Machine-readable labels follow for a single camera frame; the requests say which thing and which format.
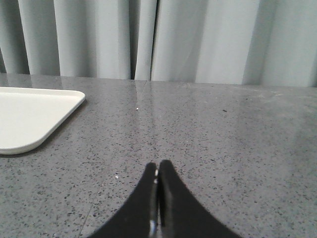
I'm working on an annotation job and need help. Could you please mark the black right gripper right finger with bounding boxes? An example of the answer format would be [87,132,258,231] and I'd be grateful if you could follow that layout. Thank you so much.
[158,160,239,238]

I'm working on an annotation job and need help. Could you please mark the cream rectangular plastic tray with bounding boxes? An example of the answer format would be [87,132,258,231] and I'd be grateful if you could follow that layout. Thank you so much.
[0,87,85,155]

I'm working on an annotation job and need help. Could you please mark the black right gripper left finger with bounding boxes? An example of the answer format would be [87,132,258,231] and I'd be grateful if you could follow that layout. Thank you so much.
[90,163,158,238]

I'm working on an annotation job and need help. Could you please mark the grey pleated curtain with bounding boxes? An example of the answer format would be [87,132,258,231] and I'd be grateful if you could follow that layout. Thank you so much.
[0,0,317,87]

